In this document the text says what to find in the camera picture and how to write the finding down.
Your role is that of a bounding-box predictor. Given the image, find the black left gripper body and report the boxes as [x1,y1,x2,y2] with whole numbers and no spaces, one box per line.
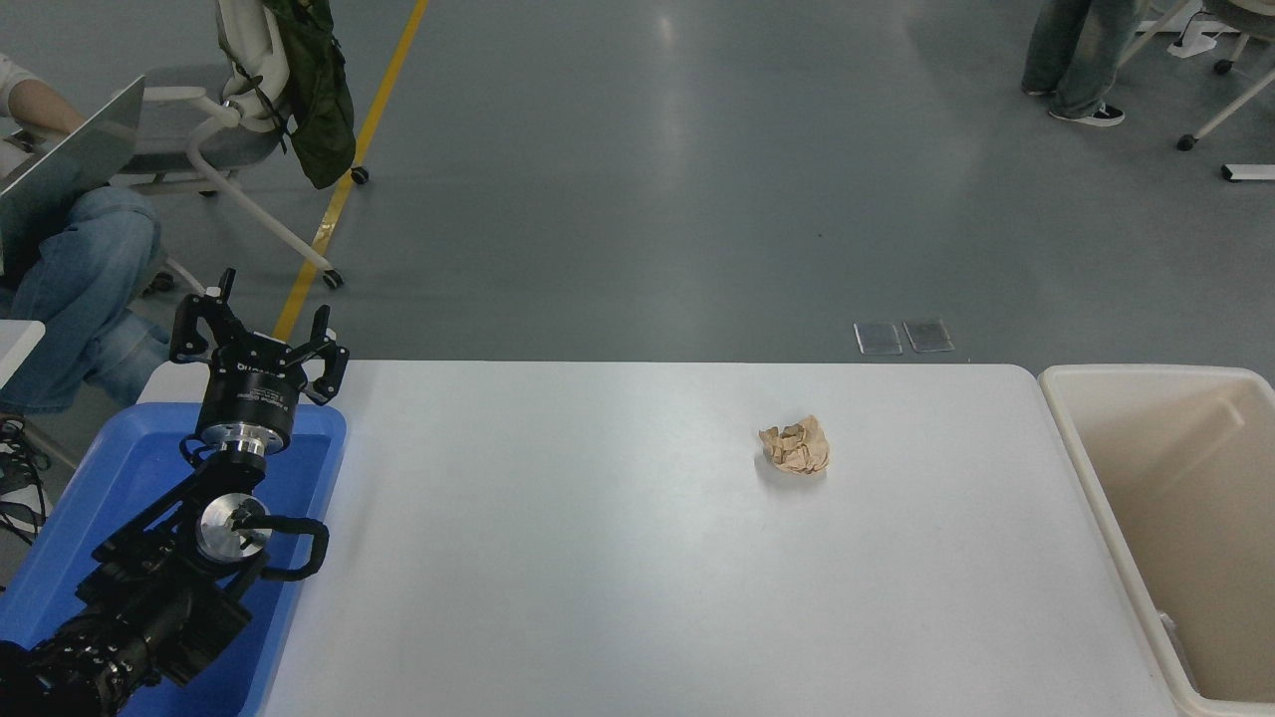
[196,344,304,433]

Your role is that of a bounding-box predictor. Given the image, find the small white table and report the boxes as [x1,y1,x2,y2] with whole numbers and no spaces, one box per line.
[0,320,46,387]

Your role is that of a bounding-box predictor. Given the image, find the grey laptop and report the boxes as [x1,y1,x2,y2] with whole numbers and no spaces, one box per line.
[0,76,146,285]

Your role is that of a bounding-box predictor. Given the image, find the white-framed grey office chair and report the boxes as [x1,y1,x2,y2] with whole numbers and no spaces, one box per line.
[105,0,370,300]

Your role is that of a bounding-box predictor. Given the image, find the blue plastic tray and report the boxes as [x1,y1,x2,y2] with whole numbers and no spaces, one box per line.
[0,401,348,717]

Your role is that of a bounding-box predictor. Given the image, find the dark green bag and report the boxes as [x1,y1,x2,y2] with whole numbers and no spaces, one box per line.
[261,0,357,189]

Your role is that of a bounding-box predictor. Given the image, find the crumpled tan paper ball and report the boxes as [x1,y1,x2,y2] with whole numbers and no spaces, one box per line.
[758,415,831,475]

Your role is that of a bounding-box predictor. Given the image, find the standing person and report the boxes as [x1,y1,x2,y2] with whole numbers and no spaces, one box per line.
[1021,0,1142,127]

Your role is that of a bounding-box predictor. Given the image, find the large pale bin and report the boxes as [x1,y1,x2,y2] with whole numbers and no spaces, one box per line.
[1038,363,1275,717]

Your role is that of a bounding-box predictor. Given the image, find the white power strip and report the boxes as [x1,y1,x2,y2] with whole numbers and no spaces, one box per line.
[1167,25,1246,59]

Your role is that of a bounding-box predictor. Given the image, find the white-legged rolling chair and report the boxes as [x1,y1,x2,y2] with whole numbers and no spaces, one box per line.
[1116,0,1275,152]

